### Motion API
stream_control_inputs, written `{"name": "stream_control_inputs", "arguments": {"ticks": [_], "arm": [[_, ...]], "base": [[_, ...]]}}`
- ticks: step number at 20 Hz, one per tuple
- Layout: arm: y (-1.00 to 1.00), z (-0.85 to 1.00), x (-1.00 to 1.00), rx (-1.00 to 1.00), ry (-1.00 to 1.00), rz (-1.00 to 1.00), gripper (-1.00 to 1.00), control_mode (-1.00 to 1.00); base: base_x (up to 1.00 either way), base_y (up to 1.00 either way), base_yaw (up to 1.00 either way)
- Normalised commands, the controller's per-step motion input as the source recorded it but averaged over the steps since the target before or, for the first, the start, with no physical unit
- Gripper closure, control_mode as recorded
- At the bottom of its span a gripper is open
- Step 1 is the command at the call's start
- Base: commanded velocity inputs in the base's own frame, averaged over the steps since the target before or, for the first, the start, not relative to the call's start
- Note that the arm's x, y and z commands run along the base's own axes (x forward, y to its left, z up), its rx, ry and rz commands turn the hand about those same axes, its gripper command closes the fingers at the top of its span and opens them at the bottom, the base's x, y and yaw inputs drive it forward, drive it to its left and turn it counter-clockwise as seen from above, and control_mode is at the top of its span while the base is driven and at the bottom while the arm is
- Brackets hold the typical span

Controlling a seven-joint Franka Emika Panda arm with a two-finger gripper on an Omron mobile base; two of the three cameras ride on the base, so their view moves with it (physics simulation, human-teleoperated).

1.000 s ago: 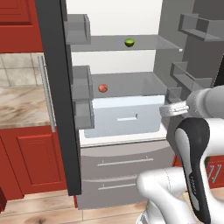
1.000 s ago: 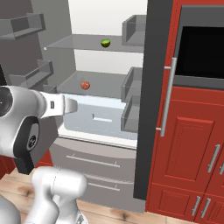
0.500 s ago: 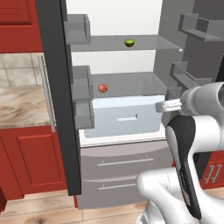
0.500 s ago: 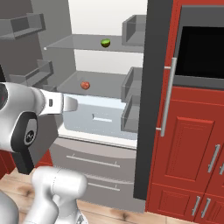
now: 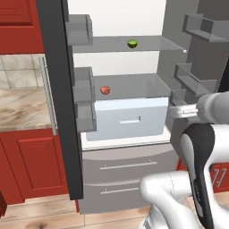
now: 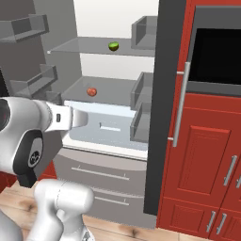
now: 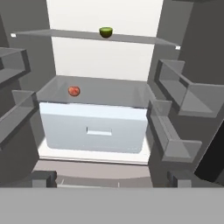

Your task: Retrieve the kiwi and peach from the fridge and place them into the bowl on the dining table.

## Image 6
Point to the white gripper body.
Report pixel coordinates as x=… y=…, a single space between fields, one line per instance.
x=80 y=118

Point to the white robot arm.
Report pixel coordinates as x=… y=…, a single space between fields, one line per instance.
x=19 y=131

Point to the red orange peach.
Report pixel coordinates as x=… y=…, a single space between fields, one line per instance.
x=91 y=92

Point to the glass fridge shelf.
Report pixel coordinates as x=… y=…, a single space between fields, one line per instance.
x=91 y=46
x=109 y=89

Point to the open grey fridge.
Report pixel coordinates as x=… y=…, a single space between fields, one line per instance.
x=106 y=69

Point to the green kiwi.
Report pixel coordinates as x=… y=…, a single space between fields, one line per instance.
x=113 y=46

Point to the dark grey right fridge door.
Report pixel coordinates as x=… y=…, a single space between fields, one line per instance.
x=163 y=94

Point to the grey left fridge door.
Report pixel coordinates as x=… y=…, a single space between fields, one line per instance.
x=59 y=28

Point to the pale blue crisper drawer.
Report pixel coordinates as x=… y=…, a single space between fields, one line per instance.
x=109 y=131

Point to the grey freezer drawer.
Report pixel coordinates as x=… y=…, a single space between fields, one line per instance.
x=122 y=207
x=103 y=171

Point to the grey door bin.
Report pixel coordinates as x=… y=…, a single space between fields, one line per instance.
x=145 y=33
x=142 y=91
x=23 y=29
x=34 y=82
x=141 y=124

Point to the red base cupboard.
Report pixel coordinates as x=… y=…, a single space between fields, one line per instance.
x=48 y=174

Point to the small red cupboard door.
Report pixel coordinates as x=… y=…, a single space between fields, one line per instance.
x=185 y=216
x=230 y=227

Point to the built-in black oven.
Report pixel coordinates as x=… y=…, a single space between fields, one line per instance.
x=216 y=53

